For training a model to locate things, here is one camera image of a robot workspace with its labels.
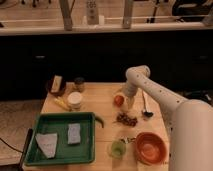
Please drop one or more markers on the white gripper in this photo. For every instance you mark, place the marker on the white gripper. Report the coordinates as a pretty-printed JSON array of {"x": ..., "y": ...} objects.
[{"x": 130, "y": 91}]

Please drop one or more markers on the red apple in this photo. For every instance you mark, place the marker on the red apple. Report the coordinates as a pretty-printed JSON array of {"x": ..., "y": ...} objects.
[{"x": 118, "y": 100}]

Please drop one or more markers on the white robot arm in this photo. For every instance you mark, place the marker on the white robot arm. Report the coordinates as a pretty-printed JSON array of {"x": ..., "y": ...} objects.
[{"x": 191, "y": 138}]

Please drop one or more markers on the green plastic cup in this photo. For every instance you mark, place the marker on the green plastic cup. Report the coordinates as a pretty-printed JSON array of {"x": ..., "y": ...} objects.
[{"x": 118, "y": 149}]

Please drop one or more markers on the white paper cup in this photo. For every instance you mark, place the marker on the white paper cup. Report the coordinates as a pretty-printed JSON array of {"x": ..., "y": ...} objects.
[{"x": 75, "y": 100}]

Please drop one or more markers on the bunch of dark grapes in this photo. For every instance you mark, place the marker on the bunch of dark grapes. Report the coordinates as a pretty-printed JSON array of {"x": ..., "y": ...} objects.
[{"x": 126, "y": 120}]

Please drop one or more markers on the black ladle spoon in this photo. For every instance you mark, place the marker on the black ladle spoon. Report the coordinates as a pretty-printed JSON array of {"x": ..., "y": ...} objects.
[{"x": 147, "y": 114}]

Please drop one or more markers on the green chili pepper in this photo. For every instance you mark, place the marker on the green chili pepper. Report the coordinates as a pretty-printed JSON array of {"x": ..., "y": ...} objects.
[{"x": 98, "y": 119}]

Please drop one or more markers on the small metal clip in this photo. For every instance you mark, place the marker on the small metal clip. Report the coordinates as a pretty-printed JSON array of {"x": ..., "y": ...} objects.
[{"x": 127, "y": 140}]

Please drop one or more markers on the orange plastic bowl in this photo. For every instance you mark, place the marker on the orange plastic bowl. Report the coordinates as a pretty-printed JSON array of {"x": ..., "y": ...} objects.
[{"x": 150, "y": 149}]

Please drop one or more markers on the glass spice jar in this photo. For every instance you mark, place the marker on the glass spice jar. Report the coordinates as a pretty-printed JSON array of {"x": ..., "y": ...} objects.
[{"x": 79, "y": 84}]

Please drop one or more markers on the blue grey sponge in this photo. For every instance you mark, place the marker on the blue grey sponge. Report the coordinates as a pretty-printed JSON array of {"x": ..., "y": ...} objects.
[{"x": 74, "y": 136}]

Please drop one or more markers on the yellow banana toy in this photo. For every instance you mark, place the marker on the yellow banana toy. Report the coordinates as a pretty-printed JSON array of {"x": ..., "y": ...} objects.
[{"x": 62, "y": 104}]

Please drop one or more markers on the cream block in bowl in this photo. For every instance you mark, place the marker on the cream block in bowl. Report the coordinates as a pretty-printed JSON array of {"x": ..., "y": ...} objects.
[{"x": 56, "y": 84}]

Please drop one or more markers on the green plastic tray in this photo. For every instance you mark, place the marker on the green plastic tray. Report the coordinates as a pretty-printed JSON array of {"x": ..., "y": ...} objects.
[{"x": 84, "y": 152}]

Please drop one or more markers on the grey cloth piece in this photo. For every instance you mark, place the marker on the grey cloth piece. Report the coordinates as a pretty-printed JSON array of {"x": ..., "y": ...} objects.
[{"x": 47, "y": 143}]

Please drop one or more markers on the right wooden post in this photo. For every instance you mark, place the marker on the right wooden post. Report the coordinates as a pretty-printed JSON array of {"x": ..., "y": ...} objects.
[{"x": 127, "y": 16}]

